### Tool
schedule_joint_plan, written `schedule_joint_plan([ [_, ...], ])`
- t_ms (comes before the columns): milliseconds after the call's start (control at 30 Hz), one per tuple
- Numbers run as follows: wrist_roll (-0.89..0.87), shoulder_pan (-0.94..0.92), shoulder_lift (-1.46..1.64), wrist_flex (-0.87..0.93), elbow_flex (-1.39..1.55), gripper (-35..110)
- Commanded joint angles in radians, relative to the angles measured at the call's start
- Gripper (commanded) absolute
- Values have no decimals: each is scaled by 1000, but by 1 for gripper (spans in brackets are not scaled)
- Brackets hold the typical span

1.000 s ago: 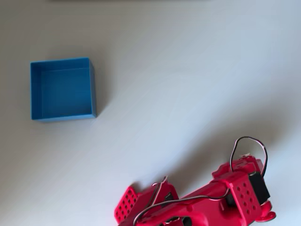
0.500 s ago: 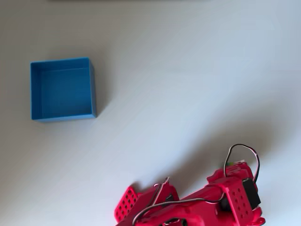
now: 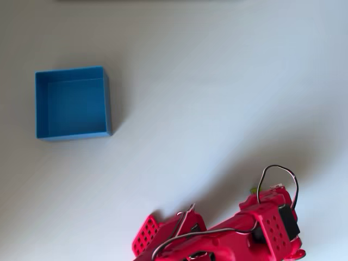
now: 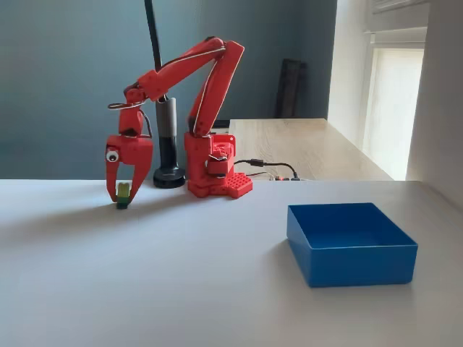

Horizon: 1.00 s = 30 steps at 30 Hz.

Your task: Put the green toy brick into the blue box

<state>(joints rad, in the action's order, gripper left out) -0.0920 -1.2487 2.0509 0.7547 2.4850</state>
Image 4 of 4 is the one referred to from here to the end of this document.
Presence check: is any green lego block stack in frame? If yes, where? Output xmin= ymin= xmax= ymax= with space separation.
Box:
xmin=115 ymin=182 xmax=131 ymax=210

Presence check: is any blue plastic bin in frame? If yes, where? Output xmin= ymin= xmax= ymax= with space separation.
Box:
xmin=286 ymin=202 xmax=420 ymax=289

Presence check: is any black lamp stand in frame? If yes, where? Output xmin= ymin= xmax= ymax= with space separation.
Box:
xmin=143 ymin=0 xmax=187 ymax=189

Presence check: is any small controller board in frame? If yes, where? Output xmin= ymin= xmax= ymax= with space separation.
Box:
xmin=263 ymin=173 xmax=302 ymax=182

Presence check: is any dark wooden board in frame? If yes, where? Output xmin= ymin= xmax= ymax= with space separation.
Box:
xmin=276 ymin=58 xmax=307 ymax=119

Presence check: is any light wooden table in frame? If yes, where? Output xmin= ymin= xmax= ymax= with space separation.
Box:
xmin=228 ymin=118 xmax=395 ymax=181

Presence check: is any gray servo cable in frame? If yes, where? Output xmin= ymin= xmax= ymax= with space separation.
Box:
xmin=107 ymin=101 xmax=153 ymax=140

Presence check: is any black usb cable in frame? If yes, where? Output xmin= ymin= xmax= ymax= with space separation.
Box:
xmin=233 ymin=158 xmax=300 ymax=180

